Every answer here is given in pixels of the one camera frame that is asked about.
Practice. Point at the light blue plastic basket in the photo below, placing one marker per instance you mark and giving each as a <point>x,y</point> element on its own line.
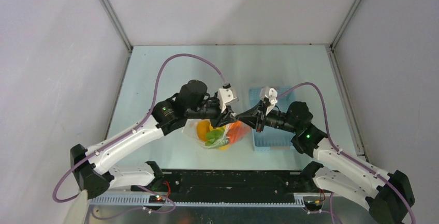
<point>271,139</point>

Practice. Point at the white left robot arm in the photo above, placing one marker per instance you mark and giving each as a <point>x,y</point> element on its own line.
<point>95,167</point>

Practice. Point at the left circuit board with leds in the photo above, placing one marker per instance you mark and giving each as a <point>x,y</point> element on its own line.
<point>157,199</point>

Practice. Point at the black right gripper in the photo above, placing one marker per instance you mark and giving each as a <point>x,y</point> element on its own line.
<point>261,118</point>

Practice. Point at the orange yellow bell pepper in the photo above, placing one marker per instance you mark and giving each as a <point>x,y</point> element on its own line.
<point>202,128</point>

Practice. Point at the right circuit board with leds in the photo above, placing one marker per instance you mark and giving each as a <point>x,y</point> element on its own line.
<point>313,206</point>

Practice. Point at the circuit board with leds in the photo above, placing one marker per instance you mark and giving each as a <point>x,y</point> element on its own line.
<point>157,199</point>
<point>313,206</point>

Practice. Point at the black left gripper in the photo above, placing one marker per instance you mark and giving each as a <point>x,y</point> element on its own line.
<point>223,118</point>

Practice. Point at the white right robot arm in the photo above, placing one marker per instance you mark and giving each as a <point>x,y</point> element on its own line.
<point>388,197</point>

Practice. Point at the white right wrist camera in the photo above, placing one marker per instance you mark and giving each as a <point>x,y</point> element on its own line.
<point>268,95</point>

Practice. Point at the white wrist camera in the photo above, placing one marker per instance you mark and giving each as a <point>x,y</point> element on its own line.
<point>226,95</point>
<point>268,95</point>

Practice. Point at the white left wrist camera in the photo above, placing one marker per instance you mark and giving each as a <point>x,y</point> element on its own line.
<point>226,95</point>

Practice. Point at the green pepper stem piece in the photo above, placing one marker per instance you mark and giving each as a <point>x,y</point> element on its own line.
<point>216,138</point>

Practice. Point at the yellow lemon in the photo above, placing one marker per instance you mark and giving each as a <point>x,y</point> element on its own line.
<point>223,148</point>

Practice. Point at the clear dotted zip top bag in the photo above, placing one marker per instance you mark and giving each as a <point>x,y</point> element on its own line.
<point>190,131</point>

